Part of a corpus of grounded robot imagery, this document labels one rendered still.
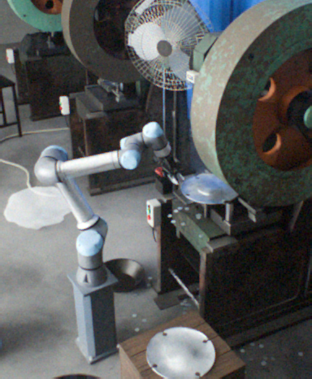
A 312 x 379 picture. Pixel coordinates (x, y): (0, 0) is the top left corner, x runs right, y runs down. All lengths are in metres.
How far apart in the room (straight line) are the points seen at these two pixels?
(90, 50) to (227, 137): 1.80
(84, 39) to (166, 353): 2.04
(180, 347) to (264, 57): 1.26
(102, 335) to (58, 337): 0.32
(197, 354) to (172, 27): 1.76
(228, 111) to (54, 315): 1.70
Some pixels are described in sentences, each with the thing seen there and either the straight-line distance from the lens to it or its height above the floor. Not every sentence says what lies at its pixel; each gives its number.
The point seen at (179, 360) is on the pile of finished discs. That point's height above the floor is 0.36.
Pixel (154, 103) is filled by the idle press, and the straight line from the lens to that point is 4.04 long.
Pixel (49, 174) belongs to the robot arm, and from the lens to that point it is 2.26.
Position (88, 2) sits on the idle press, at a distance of 3.46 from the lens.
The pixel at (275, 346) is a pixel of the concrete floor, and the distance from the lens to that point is 2.91.
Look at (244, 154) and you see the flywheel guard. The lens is 1.98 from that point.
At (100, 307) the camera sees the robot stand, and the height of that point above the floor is 0.32.
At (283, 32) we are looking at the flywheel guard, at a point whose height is 1.65.
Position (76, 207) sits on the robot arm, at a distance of 2.48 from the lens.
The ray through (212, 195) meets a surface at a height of 0.78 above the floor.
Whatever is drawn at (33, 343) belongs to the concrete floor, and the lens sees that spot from 2.95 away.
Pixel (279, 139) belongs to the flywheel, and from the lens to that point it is 2.18.
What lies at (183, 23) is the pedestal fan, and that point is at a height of 1.42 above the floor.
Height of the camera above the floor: 2.07
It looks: 28 degrees down
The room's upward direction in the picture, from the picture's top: 1 degrees counter-clockwise
